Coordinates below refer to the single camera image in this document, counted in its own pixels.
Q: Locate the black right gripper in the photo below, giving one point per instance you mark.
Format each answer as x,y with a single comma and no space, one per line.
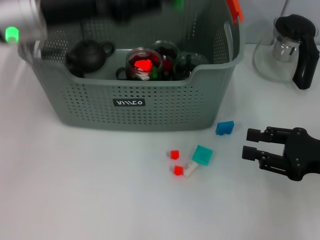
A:
302,155

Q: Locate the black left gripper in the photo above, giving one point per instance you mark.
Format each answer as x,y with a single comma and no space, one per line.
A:
82,7

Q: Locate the blue toy brick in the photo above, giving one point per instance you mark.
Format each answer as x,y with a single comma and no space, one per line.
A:
225,128

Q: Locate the glass teacup black base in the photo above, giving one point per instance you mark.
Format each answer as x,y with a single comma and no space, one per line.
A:
166,48
185,67
131,72

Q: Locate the teal square toy brick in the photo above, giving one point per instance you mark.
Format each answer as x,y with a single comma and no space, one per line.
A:
202,155

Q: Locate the bright red sloped toy brick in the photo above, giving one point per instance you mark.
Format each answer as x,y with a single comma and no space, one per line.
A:
143,65

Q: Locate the dark red long toy brick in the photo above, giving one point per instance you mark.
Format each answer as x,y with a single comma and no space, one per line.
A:
167,65

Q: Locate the white toy brick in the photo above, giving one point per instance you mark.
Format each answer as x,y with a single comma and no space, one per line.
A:
190,170

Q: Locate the clear transparent toy brick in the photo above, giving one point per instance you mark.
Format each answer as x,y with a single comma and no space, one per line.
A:
143,77

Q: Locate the grey perforated plastic storage bin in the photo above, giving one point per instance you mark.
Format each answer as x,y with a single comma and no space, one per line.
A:
100,117

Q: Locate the small red toy brick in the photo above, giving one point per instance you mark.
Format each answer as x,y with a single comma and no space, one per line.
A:
178,170
175,154

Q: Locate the black ceramic teapot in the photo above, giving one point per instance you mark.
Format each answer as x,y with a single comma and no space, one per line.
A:
87,56

